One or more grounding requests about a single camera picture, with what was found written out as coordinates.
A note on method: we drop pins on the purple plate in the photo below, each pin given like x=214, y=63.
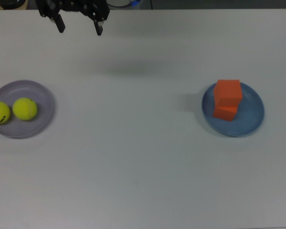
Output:
x=21, y=130

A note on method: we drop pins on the blue plate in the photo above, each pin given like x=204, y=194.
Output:
x=248, y=124

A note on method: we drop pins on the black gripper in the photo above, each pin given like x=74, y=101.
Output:
x=71, y=4

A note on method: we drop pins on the black round object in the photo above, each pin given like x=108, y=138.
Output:
x=10, y=3

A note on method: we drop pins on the orange foam cube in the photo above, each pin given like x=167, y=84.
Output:
x=227, y=91
x=225, y=114

